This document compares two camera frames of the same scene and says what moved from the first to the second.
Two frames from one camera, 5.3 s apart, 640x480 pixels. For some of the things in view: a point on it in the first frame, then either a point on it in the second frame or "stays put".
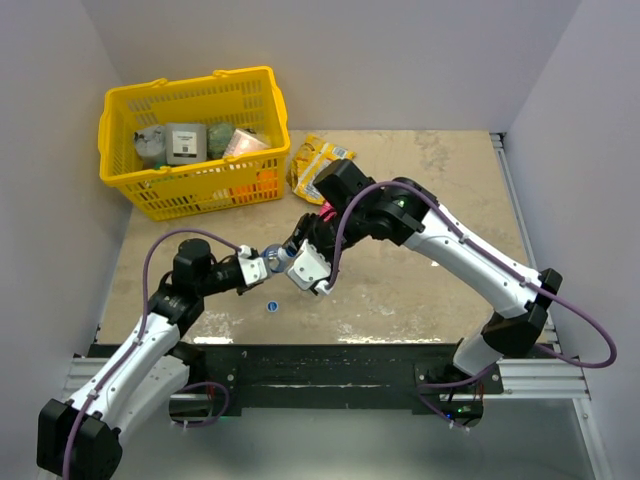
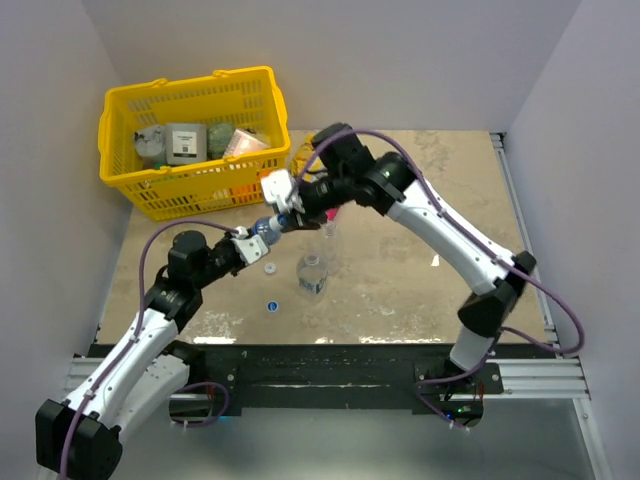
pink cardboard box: x=327 y=211 stays put
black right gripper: x=306 y=229 -> x=309 y=220
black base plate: x=345 y=376 stays put
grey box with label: x=185 y=143 stays put
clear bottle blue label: x=276 y=256 -> x=264 y=226
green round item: x=217 y=138 stays put
